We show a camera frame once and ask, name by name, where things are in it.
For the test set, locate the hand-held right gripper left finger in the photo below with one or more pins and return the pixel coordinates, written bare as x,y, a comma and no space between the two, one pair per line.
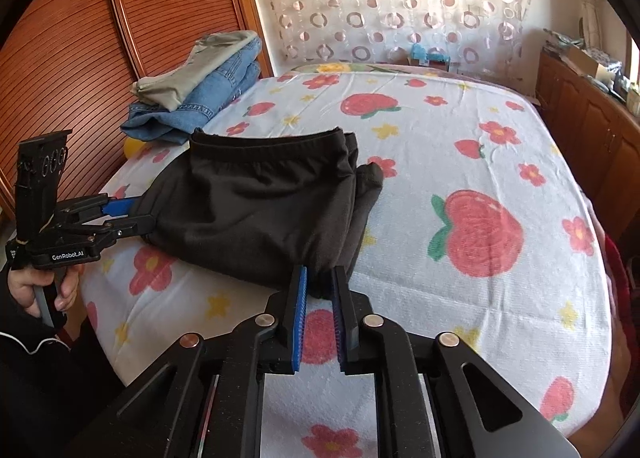
297,318

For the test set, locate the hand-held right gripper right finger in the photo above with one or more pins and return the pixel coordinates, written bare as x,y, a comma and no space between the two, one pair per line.
340,323

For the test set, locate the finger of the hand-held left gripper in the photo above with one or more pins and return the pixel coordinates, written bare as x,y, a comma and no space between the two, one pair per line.
135,227
117,207

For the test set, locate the person's left forearm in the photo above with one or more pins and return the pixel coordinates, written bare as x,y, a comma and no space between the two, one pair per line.
40,388

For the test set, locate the khaki pants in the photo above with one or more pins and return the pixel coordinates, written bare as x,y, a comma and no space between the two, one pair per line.
175,87

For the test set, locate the person's left hand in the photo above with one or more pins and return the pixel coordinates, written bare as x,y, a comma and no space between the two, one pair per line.
22,288

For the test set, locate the blue jeans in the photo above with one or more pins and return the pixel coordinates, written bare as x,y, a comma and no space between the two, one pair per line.
210,97

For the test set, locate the floral bed sheet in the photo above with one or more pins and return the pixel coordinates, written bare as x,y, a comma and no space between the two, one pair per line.
450,162

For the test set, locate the blue toy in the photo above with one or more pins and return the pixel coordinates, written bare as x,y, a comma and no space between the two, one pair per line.
427,57

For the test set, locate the red cloth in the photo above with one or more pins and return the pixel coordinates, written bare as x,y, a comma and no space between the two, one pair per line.
622,263

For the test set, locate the wooden cabinet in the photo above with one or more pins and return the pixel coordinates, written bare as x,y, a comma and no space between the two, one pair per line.
590,127

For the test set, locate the cardboard box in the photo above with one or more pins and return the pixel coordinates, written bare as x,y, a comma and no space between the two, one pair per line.
582,62

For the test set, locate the beige window curtain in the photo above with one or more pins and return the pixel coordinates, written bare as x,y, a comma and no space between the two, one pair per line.
592,7

